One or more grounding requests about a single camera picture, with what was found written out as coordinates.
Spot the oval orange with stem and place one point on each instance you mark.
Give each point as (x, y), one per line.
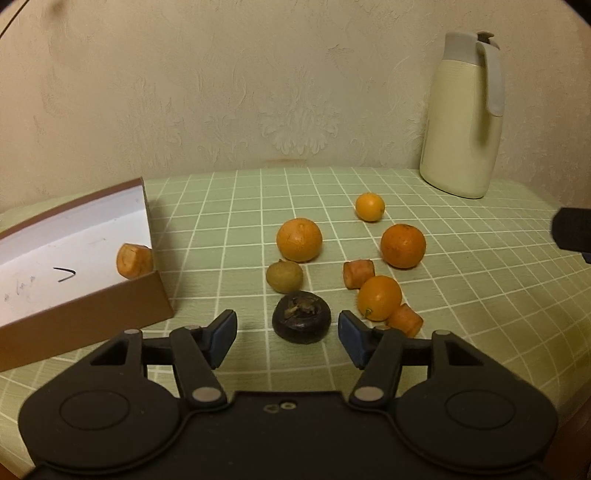
(379, 297)

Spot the dark purple mangosteen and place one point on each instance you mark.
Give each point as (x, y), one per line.
(300, 318)

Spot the small yellow-orange kumquat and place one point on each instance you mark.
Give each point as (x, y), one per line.
(370, 206)

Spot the green checked tablecloth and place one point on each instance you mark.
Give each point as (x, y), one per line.
(461, 295)

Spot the dark orange tangerine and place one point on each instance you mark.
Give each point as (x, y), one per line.
(402, 246)

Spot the small green-brown fruit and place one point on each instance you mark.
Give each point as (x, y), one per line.
(284, 276)

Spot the brown cardboard box white inside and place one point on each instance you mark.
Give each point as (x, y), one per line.
(69, 258)

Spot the carrot piece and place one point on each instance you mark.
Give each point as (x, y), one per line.
(406, 320)
(358, 273)
(134, 261)

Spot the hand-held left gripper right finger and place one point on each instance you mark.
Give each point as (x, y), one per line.
(352, 337)

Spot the large round orange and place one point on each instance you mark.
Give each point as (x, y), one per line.
(299, 240)

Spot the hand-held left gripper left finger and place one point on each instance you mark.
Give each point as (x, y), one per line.
(224, 333)

